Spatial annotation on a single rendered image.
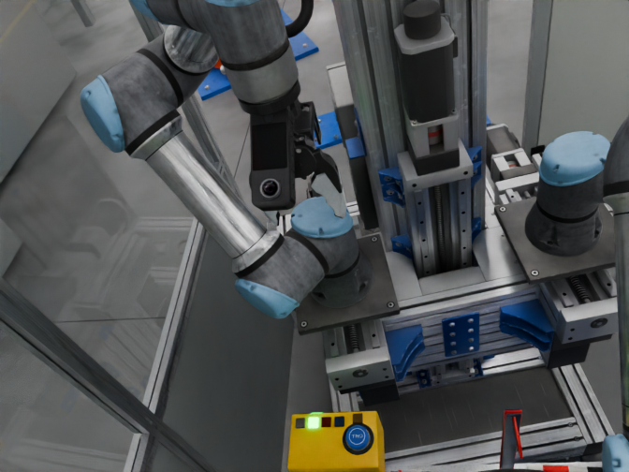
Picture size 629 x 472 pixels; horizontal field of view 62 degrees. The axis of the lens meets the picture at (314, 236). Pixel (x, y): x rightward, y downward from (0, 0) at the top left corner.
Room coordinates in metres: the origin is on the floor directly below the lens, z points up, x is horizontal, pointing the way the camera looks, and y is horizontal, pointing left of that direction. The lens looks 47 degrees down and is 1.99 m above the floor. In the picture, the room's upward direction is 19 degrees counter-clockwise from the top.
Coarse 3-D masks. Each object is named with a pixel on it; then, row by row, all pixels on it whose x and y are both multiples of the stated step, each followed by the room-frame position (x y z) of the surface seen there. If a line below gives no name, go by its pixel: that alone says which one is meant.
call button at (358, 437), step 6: (354, 426) 0.39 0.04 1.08; (360, 426) 0.38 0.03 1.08; (348, 432) 0.38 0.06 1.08; (354, 432) 0.38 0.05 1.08; (360, 432) 0.37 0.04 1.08; (366, 432) 0.37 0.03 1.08; (348, 438) 0.37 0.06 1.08; (354, 438) 0.37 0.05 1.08; (360, 438) 0.36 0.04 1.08; (366, 438) 0.36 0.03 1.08; (348, 444) 0.36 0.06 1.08; (354, 444) 0.36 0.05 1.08; (360, 444) 0.35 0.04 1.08; (366, 444) 0.35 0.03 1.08
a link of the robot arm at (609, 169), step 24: (624, 120) 0.43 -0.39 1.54; (624, 144) 0.40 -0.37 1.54; (624, 168) 0.38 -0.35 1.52; (624, 192) 0.36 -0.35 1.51; (624, 216) 0.34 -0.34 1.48; (624, 240) 0.32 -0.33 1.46; (624, 264) 0.30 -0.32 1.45; (624, 288) 0.29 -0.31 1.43; (624, 312) 0.27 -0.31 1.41; (624, 336) 0.25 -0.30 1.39; (624, 360) 0.23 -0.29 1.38; (624, 384) 0.21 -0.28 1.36; (624, 408) 0.19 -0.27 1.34; (624, 432) 0.17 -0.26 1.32; (624, 456) 0.15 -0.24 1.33
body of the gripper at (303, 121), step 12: (288, 96) 0.50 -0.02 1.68; (252, 108) 0.50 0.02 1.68; (264, 108) 0.49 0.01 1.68; (276, 108) 0.49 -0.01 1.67; (288, 108) 0.52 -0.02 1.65; (300, 108) 0.56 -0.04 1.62; (312, 108) 0.55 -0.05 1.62; (300, 120) 0.53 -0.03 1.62; (312, 120) 0.53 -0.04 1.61; (300, 132) 0.51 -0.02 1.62; (312, 132) 0.52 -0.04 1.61; (300, 144) 0.50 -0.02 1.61; (312, 144) 0.50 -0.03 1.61; (300, 156) 0.49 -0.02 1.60; (312, 156) 0.49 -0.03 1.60; (300, 168) 0.49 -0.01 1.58; (312, 168) 0.49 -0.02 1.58
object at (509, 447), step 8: (512, 416) 0.28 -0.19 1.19; (520, 416) 0.28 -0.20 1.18; (512, 424) 0.28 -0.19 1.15; (512, 432) 0.28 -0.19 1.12; (504, 440) 0.28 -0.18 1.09; (512, 440) 0.28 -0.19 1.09; (504, 448) 0.28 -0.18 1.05; (512, 448) 0.28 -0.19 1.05; (504, 456) 0.28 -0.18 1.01; (512, 456) 0.28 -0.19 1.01; (504, 464) 0.28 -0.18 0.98; (512, 464) 0.28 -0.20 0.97
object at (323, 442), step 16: (304, 416) 0.44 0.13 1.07; (320, 416) 0.43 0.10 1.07; (336, 416) 0.42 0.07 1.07; (352, 416) 0.41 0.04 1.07; (368, 416) 0.40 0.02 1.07; (304, 432) 0.41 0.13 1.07; (320, 432) 0.40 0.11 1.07; (336, 432) 0.39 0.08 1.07; (368, 432) 0.37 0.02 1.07; (304, 448) 0.38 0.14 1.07; (320, 448) 0.37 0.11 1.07; (336, 448) 0.37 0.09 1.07; (368, 448) 0.35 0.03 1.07; (288, 464) 0.37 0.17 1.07; (304, 464) 0.36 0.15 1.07; (320, 464) 0.35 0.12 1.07; (336, 464) 0.34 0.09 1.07; (352, 464) 0.33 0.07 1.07; (368, 464) 0.32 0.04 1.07; (384, 464) 0.34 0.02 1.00
